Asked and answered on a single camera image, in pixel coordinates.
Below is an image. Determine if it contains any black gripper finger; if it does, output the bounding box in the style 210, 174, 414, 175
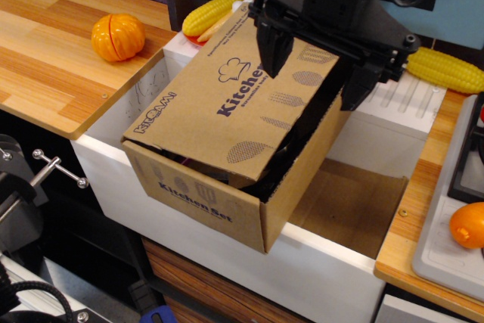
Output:
256, 22, 293, 78
339, 60, 382, 111

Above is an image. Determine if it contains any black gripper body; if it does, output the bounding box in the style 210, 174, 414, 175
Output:
250, 0, 420, 82

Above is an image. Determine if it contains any toy carrot pale orange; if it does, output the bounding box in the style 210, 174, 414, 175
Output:
197, 11, 234, 43

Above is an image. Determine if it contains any yellow toy corn left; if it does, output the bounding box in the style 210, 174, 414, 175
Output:
181, 0, 243, 37

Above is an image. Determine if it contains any yellow toy corn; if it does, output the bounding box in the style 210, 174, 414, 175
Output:
406, 47, 483, 94
181, 0, 243, 37

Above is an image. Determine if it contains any yellow toy corn right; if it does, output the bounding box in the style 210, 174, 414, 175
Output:
406, 47, 483, 94

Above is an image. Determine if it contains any brown cardboard kitchen set box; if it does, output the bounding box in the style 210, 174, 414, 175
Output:
122, 11, 348, 253

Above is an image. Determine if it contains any black stove burner grate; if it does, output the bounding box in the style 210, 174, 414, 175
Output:
448, 92, 483, 203

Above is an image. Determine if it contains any orange toy pumpkin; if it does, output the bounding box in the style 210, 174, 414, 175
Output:
91, 14, 146, 62

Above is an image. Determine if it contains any orange toy fruit right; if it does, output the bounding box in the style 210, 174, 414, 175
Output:
449, 202, 483, 249

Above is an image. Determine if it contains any white toy stove top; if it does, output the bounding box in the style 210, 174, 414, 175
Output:
411, 116, 483, 301

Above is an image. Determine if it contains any white toy sink basin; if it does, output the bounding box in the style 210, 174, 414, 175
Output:
72, 34, 445, 322

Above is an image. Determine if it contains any black table clamp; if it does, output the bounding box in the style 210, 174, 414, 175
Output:
1, 134, 89, 253

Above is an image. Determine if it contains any black braided cable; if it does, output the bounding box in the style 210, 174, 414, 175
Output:
0, 258, 75, 323

